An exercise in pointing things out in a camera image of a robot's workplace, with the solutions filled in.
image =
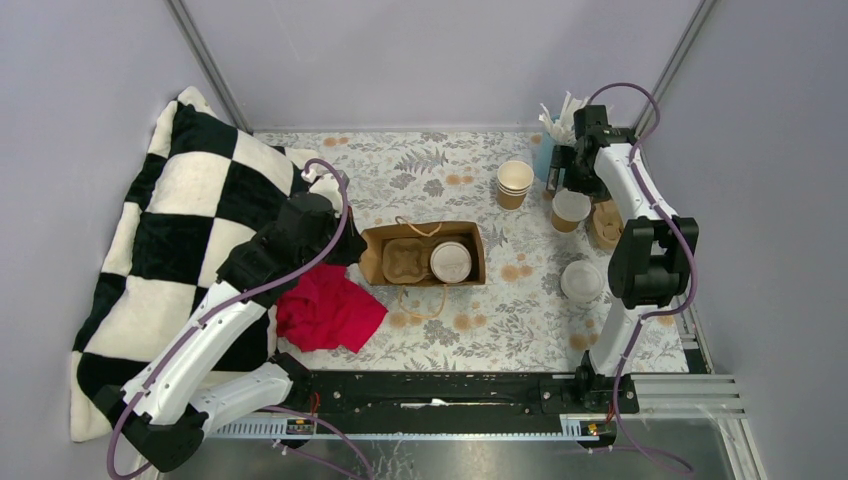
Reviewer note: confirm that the black white checkered pillow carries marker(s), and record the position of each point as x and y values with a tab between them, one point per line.
204	188

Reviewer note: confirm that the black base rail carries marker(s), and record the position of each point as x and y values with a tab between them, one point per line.
386	402

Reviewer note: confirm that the white wrapped straws bundle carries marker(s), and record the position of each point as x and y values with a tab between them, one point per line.
562	128

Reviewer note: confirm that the stack of white lids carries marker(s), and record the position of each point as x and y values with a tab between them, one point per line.
582	282

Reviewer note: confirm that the stack of paper cups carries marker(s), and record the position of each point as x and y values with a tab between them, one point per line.
514	180

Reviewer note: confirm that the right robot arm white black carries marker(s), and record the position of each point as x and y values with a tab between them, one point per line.
651	263

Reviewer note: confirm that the red cloth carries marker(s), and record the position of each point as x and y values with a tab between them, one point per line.
326	311

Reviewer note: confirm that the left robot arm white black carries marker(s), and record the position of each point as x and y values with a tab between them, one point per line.
162	411

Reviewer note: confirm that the brown cardboard cup carrier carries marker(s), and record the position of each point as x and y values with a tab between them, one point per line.
406	261

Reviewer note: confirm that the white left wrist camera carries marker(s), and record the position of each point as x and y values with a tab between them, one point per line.
322	182

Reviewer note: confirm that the green paper bag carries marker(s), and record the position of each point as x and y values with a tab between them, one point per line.
465	232

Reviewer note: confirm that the blue cup holder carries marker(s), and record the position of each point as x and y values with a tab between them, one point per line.
542	161

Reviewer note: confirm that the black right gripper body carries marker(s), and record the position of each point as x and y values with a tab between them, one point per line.
580	180

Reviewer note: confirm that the brown paper cup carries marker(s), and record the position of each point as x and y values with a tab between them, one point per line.
563	225

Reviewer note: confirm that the white plastic cup lid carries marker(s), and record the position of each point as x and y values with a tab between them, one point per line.
571	206

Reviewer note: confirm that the floral table mat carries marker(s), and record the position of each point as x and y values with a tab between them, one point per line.
519	320

